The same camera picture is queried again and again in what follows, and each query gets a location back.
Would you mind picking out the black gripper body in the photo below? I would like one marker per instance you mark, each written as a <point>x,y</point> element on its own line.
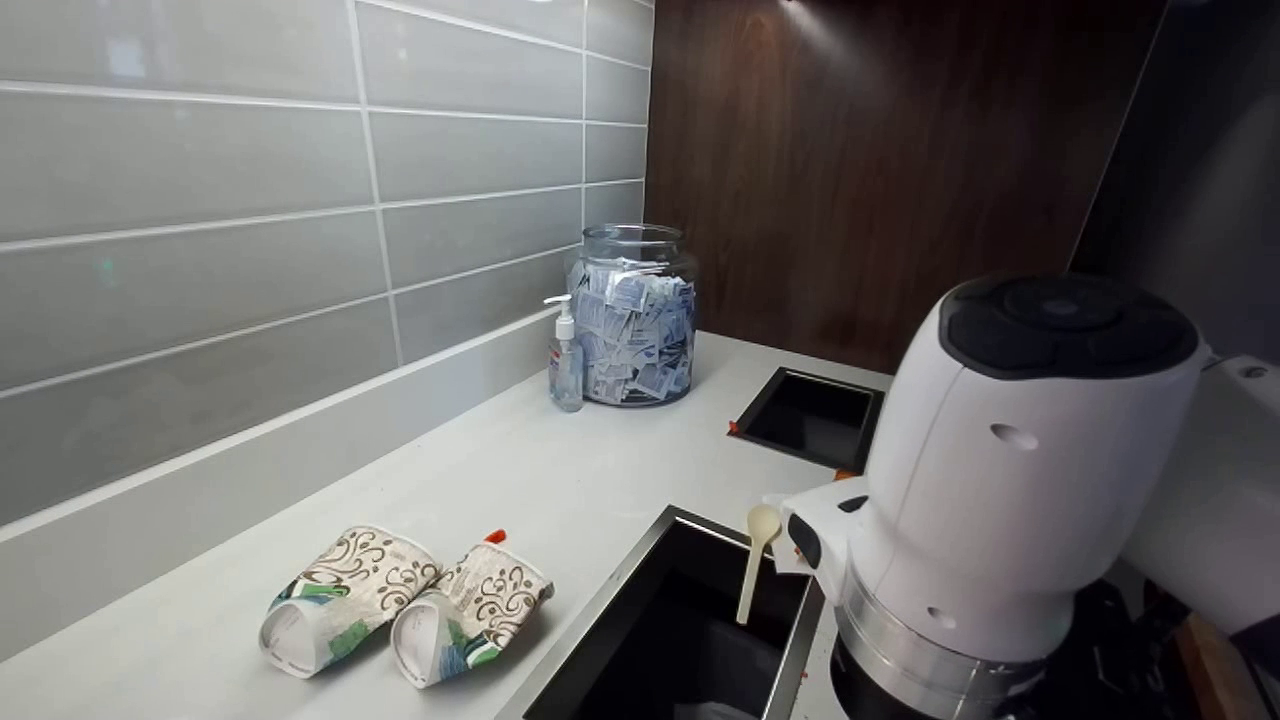
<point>863,703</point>

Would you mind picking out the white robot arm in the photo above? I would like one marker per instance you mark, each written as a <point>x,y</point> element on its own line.
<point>1013,466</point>

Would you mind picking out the large steel-framed counter bin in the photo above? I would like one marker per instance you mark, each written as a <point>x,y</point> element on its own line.
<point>693,642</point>

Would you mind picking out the white plastic spoon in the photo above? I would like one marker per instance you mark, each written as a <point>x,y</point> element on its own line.
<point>757,552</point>

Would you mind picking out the orange chips bag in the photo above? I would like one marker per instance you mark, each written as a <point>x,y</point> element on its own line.
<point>843,473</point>

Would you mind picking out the small red food piece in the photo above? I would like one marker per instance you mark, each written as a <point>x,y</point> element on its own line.
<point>496,536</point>
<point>735,430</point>

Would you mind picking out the wooden condiment organizer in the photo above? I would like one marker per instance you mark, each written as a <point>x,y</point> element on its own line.
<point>1204,675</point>

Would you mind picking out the right snack bag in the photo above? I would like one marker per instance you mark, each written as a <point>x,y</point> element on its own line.
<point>481,604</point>

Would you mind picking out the glass jar with packets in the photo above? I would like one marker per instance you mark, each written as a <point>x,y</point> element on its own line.
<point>632,326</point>

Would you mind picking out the clear sanitizer pump bottle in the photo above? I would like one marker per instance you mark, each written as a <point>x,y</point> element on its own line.
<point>566,366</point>

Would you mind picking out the patterned paper cup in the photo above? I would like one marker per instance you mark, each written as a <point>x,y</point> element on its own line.
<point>352,595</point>

